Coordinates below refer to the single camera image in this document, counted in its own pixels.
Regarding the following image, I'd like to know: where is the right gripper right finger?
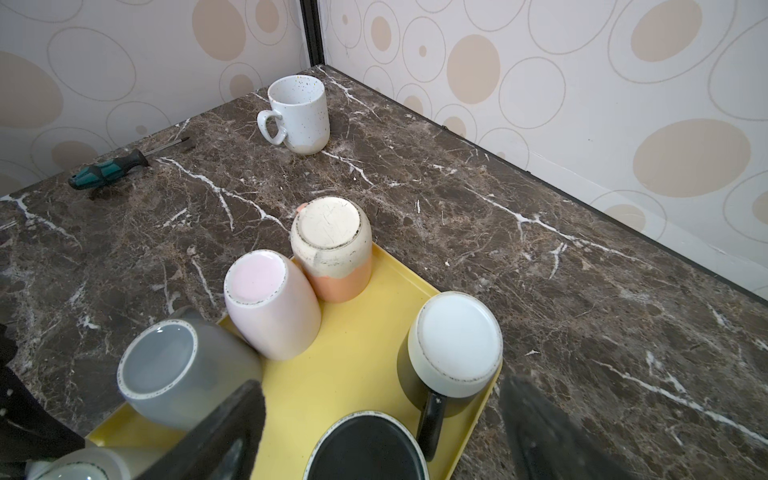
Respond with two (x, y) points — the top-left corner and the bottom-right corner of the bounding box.
(499, 375), (634, 479)

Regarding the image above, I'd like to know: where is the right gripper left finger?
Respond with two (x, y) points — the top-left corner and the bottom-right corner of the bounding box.
(139, 380), (266, 479)

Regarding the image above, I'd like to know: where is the white mug red inside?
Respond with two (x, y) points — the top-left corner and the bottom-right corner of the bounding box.
(25, 447), (165, 480)

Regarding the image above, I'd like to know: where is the white speckled mug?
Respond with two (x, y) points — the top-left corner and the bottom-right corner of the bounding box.
(257, 75), (330, 155)

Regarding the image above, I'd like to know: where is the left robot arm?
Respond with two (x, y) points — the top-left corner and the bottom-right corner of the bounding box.
(1, 325), (86, 464)

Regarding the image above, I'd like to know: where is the grey mug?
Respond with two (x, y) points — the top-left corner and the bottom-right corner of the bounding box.
(116, 306), (263, 431)

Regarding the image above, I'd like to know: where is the black mug white base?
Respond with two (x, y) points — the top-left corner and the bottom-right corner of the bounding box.
(397, 291), (503, 462)

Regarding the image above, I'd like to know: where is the black upright mug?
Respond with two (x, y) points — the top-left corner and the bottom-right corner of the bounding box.
(303, 410), (429, 480)

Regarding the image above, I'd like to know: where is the pink mug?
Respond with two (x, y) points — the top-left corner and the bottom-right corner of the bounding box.
(224, 249), (322, 361)

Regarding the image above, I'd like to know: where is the cream and peach mug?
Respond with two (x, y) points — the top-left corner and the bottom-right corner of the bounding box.
(290, 196), (373, 303)

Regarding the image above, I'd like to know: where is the green handled screwdriver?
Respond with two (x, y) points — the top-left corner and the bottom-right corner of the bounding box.
(68, 137), (195, 190)

